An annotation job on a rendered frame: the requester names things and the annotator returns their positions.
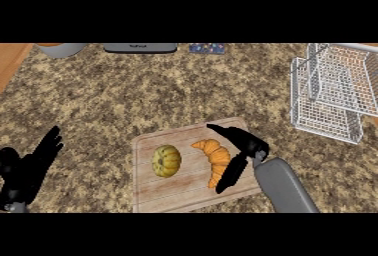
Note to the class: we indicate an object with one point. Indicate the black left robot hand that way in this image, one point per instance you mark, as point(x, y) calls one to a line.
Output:
point(27, 170)

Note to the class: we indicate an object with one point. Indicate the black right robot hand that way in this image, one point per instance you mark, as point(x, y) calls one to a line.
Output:
point(245, 143)

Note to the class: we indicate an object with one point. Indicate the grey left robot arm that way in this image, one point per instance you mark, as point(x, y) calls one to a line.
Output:
point(15, 207)

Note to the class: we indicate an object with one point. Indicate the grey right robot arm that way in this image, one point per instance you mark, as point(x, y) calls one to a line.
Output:
point(282, 186)

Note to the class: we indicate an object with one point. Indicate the orange croissant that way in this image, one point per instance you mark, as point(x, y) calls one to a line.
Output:
point(216, 160)

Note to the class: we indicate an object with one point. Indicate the pale wooden cutting board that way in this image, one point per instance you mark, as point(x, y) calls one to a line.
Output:
point(192, 166)

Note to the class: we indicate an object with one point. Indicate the yellow green squash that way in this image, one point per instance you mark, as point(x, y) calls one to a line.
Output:
point(166, 161)

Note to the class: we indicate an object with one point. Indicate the dark blue patterned box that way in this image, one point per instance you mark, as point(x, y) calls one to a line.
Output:
point(207, 48)

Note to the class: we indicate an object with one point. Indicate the dark grey flat appliance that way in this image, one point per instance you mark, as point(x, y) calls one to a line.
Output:
point(141, 48)

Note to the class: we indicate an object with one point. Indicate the pale grey round container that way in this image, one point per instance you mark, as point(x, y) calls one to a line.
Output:
point(61, 49)

